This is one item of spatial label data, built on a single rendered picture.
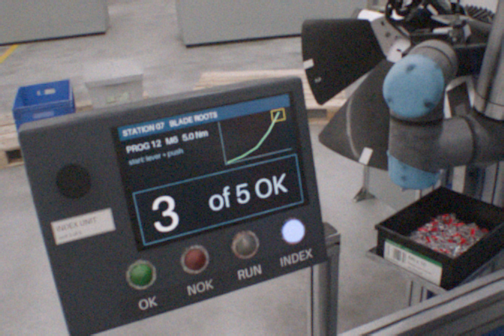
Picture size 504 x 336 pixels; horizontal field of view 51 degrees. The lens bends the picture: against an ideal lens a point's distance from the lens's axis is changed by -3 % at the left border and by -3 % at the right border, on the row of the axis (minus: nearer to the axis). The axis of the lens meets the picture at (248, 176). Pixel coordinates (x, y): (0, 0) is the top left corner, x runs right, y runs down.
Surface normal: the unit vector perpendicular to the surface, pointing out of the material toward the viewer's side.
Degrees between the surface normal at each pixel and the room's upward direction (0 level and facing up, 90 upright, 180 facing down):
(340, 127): 53
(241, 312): 0
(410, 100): 90
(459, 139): 60
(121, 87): 95
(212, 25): 90
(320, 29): 78
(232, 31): 90
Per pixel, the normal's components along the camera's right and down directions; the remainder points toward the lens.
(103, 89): 0.30, 0.48
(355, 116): -0.36, -0.22
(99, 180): 0.37, 0.13
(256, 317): -0.06, -0.90
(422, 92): -0.48, 0.40
